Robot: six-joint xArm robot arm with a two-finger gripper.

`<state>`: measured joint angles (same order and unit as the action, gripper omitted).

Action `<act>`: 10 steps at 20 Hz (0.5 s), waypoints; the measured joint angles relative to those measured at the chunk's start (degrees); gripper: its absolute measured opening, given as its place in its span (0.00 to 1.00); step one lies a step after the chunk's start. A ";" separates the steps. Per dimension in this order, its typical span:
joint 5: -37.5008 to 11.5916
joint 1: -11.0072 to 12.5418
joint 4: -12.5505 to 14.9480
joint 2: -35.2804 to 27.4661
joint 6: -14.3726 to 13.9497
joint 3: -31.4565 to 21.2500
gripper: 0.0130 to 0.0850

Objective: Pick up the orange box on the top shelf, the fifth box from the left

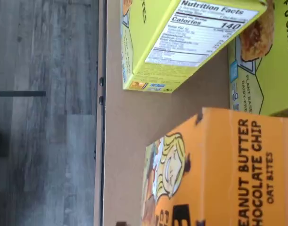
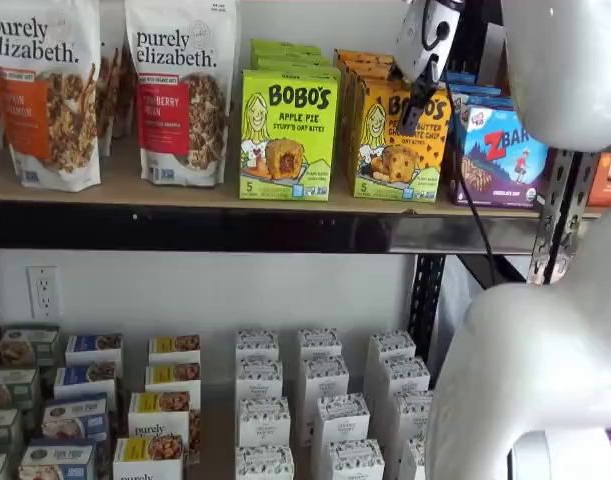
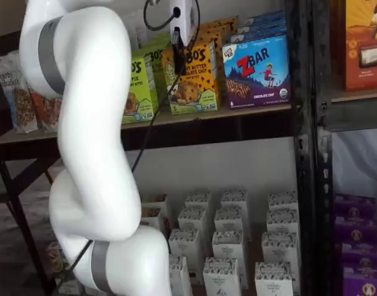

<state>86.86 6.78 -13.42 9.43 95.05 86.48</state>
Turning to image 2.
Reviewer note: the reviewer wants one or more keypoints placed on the black diagonal rack brace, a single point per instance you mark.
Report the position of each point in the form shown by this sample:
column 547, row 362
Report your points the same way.
column 505, row 265

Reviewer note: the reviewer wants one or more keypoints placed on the orange Bobo's oat bites box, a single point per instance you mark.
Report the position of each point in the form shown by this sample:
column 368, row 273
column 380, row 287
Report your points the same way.
column 370, row 80
column 400, row 165
column 360, row 55
column 367, row 69

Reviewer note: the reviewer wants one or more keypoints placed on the blue label granola box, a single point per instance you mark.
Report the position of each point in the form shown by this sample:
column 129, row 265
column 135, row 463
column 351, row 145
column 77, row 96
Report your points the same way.
column 75, row 417
column 85, row 380
column 95, row 350
column 57, row 460

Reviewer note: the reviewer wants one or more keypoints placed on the granola bag orange label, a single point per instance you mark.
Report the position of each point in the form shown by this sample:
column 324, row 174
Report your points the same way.
column 45, row 100

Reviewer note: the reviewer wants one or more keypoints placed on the wooden shelf board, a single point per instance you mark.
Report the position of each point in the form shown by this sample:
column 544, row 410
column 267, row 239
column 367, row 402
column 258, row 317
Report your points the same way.
column 215, row 440
column 120, row 192

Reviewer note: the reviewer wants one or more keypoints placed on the purple blue Zbar box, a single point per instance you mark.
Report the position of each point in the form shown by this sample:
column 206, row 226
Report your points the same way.
column 490, row 170
column 485, row 101
column 477, row 90
column 460, row 77

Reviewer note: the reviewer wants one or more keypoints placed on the white perforated gripper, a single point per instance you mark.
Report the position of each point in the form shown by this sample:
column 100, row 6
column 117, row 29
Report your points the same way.
column 427, row 35

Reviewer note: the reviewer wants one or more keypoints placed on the perforated steel upright post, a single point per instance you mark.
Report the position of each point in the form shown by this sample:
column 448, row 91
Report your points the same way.
column 555, row 225
column 429, row 300

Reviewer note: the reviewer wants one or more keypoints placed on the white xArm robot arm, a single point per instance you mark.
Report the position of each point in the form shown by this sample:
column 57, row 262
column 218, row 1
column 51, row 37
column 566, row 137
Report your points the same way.
column 535, row 380

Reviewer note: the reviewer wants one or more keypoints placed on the black steel shelf beam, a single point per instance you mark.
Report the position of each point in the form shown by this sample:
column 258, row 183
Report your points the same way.
column 185, row 227

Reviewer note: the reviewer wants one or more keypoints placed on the yellow label granola box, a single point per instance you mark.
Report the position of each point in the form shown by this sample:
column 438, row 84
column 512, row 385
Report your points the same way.
column 160, row 415
column 172, row 377
column 175, row 347
column 147, row 457

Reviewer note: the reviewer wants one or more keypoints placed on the green Bobo's apple pie box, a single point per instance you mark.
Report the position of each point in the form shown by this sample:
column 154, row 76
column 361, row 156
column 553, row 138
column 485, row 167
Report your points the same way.
column 295, row 65
column 290, row 55
column 285, row 46
column 285, row 135

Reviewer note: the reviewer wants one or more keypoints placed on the white patterned carton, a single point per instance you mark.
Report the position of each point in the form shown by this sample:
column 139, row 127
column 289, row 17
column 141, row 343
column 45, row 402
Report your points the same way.
column 391, row 345
column 263, row 422
column 405, row 377
column 412, row 415
column 355, row 460
column 320, row 344
column 325, row 380
column 257, row 345
column 259, row 380
column 341, row 420
column 264, row 462
column 412, row 460

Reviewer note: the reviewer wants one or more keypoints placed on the orange carton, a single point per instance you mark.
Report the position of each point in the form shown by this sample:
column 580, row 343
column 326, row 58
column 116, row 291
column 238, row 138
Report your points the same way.
column 607, row 180

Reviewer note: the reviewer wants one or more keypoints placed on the white wall outlet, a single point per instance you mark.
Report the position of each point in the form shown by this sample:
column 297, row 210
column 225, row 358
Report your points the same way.
column 43, row 292

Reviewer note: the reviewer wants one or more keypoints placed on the granola bag red label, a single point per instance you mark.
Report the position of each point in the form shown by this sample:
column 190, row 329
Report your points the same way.
column 185, row 50

